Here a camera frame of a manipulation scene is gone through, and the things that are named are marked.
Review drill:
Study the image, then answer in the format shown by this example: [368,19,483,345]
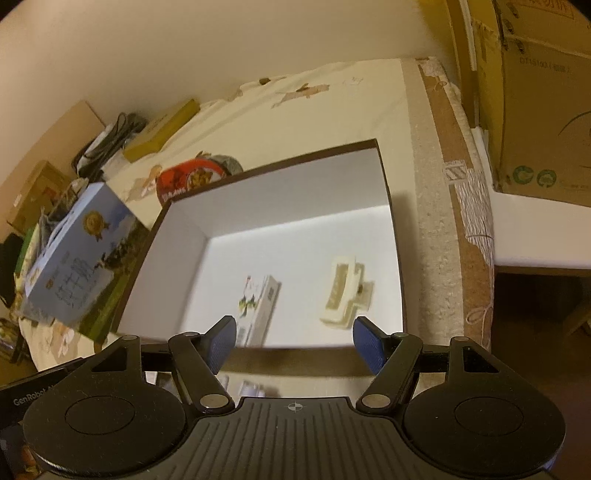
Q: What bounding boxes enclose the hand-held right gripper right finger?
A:
[353,316,502,414]

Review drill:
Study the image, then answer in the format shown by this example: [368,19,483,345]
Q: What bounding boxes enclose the large brown cardboard box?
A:
[471,0,591,208]

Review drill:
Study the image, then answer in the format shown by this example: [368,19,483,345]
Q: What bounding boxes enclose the white cardboard box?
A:
[110,138,409,349]

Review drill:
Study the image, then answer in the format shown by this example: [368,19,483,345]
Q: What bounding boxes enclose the bundle of black cables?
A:
[71,112,146,178]

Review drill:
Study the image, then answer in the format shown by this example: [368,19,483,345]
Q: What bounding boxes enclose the small printed card pack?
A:
[236,274,281,347]

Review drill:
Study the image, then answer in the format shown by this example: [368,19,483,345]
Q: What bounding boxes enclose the white shelf board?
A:
[471,127,591,273]

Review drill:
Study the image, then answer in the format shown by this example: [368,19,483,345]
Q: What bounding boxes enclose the yellow flat box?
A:
[122,99,201,163]

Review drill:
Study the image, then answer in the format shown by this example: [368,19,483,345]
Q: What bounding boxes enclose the small brown cardboard box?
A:
[7,161,75,234]

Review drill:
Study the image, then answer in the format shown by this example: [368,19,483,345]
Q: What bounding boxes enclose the blue printed carton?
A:
[23,182,151,344]

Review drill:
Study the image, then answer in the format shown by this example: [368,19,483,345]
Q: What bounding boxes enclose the red snack packet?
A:
[156,157,243,206]

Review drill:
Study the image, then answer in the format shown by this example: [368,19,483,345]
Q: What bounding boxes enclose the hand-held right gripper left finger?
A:
[90,316,237,414]

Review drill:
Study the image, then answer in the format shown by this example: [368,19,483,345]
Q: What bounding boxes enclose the flat brown cardboard sheet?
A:
[25,99,107,155]

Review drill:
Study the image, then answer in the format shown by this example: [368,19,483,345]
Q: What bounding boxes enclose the cream hair clip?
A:
[320,255,372,329]

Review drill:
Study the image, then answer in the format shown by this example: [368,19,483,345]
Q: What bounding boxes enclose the yellow cardboard sheets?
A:
[445,0,504,130]

